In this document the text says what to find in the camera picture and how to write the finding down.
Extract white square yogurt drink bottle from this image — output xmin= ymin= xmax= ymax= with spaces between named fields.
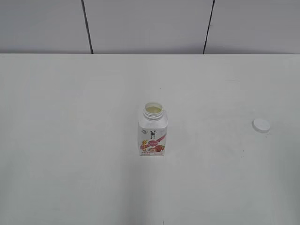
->
xmin=137 ymin=102 xmax=168 ymax=156

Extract white ribbed screw cap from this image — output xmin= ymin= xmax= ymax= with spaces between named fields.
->
xmin=252 ymin=118 xmax=270 ymax=133

